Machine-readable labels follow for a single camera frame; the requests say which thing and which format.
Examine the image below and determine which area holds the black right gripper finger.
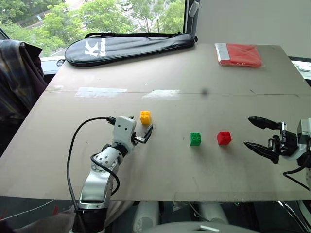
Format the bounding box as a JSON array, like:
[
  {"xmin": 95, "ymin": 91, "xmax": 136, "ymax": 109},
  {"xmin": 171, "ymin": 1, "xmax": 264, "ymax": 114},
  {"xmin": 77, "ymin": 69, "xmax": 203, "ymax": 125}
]
[
  {"xmin": 243, "ymin": 140, "xmax": 280, "ymax": 165},
  {"xmin": 247, "ymin": 116, "xmax": 283, "ymax": 131}
]

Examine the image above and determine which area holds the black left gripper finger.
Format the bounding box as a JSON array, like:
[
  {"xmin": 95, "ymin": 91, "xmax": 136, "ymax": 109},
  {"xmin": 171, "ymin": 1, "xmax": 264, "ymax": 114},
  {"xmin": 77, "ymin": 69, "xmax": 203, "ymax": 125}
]
[{"xmin": 142, "ymin": 123, "xmax": 154, "ymax": 144}]

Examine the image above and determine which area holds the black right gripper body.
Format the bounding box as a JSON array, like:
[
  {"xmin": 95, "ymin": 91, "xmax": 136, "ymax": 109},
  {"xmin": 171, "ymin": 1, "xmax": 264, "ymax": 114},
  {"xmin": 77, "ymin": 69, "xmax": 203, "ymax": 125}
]
[{"xmin": 267, "ymin": 121, "xmax": 300, "ymax": 158}]

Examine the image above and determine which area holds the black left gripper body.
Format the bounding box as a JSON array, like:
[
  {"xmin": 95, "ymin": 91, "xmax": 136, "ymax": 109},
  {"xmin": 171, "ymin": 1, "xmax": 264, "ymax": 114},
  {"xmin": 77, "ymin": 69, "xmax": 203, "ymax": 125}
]
[{"xmin": 130, "ymin": 132, "xmax": 144, "ymax": 147}]

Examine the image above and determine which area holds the yellow toy brick cube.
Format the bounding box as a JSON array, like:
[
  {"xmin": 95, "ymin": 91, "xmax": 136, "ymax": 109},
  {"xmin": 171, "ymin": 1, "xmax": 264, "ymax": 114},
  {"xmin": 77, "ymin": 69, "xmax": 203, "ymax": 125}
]
[{"xmin": 139, "ymin": 110, "xmax": 153, "ymax": 126}]

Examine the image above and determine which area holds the red toy brick cube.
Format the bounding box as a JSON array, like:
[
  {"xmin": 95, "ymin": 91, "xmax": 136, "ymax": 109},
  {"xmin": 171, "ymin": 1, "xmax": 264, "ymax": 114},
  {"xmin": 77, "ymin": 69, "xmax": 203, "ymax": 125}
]
[{"xmin": 216, "ymin": 131, "xmax": 233, "ymax": 146}]

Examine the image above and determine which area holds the clear tape patch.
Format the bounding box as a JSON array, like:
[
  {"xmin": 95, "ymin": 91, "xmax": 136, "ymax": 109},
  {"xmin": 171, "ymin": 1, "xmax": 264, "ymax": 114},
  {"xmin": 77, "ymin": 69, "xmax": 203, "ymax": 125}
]
[
  {"xmin": 74, "ymin": 87, "xmax": 128, "ymax": 98},
  {"xmin": 141, "ymin": 89, "xmax": 181, "ymax": 100}
]

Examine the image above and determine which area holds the green toy brick cube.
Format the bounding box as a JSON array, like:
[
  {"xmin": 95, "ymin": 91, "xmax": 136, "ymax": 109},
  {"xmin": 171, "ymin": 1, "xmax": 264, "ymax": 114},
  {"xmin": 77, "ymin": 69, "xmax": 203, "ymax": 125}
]
[{"xmin": 189, "ymin": 132, "xmax": 202, "ymax": 147}]

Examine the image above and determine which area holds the white round object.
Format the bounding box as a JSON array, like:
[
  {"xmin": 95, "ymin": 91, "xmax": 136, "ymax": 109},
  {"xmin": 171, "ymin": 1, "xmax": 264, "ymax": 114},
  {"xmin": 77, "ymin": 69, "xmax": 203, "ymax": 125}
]
[{"xmin": 291, "ymin": 60, "xmax": 311, "ymax": 73}]

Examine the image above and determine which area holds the red packet in clear wrap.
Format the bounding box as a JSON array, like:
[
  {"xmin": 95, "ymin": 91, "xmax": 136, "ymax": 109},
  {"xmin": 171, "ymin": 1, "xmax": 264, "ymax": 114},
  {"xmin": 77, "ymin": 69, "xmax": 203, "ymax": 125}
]
[{"xmin": 214, "ymin": 42, "xmax": 263, "ymax": 68}]

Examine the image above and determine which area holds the black racket bag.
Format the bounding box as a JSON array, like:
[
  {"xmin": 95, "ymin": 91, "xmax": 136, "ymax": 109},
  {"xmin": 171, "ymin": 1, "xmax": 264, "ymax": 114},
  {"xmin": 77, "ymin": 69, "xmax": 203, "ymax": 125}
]
[{"xmin": 64, "ymin": 31, "xmax": 198, "ymax": 67}]

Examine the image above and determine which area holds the grey robot torso top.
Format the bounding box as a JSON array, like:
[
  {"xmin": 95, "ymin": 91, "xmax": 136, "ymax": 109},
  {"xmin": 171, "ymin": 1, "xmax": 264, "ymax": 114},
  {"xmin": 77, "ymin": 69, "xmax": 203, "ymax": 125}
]
[{"xmin": 135, "ymin": 221, "xmax": 259, "ymax": 233}]

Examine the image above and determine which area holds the dark patterned cloth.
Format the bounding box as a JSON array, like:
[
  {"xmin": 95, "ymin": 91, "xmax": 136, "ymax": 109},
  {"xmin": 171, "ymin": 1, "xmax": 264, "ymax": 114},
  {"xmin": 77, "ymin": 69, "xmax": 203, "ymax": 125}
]
[{"xmin": 0, "ymin": 39, "xmax": 48, "ymax": 125}]

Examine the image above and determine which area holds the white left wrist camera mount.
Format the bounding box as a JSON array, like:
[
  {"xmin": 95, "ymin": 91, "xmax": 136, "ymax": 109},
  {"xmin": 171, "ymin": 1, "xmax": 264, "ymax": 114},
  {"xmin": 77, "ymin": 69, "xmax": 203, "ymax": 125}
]
[{"xmin": 112, "ymin": 116, "xmax": 138, "ymax": 152}]

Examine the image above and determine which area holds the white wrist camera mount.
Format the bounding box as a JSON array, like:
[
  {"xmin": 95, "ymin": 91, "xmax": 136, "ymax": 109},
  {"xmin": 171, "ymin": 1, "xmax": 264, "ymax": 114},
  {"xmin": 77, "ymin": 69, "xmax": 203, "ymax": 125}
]
[
  {"xmin": 112, "ymin": 116, "xmax": 138, "ymax": 152},
  {"xmin": 283, "ymin": 118, "xmax": 311, "ymax": 161}
]

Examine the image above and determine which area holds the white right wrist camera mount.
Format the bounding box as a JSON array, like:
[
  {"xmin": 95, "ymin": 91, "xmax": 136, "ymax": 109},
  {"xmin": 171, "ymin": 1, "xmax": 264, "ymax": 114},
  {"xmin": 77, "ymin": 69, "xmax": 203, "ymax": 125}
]
[{"xmin": 283, "ymin": 118, "xmax": 311, "ymax": 161}]

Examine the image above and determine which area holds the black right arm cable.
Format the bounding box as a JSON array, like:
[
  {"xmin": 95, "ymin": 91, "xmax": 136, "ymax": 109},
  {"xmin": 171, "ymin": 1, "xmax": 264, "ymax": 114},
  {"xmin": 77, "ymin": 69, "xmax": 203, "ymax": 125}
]
[{"xmin": 283, "ymin": 164, "xmax": 311, "ymax": 191}]

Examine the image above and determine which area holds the short black arm cable loop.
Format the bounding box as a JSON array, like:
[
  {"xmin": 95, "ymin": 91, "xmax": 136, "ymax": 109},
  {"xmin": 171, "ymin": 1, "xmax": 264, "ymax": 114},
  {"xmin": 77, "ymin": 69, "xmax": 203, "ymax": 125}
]
[{"xmin": 90, "ymin": 153, "xmax": 121, "ymax": 196}]

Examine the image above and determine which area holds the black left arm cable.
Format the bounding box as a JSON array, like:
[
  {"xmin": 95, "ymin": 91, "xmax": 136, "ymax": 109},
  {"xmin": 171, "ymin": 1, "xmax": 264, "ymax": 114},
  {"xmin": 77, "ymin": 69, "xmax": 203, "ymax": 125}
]
[{"xmin": 66, "ymin": 116, "xmax": 118, "ymax": 212}]

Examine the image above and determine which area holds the dark window frame post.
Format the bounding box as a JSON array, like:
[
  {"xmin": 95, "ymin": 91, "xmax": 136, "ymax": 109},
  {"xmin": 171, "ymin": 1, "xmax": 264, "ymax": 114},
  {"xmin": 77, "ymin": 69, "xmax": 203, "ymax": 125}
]
[{"xmin": 183, "ymin": 0, "xmax": 199, "ymax": 37}]

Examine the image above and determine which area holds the thin white cable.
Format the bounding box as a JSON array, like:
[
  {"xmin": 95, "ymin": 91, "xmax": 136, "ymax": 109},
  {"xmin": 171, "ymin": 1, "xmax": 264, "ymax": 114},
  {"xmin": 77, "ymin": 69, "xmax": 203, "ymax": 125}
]
[{"xmin": 0, "ymin": 199, "xmax": 56, "ymax": 222}]

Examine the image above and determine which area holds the white window handle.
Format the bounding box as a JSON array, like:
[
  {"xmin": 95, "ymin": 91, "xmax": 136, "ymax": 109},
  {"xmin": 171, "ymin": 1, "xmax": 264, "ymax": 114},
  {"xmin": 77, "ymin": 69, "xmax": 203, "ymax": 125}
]
[{"xmin": 189, "ymin": 0, "xmax": 200, "ymax": 17}]

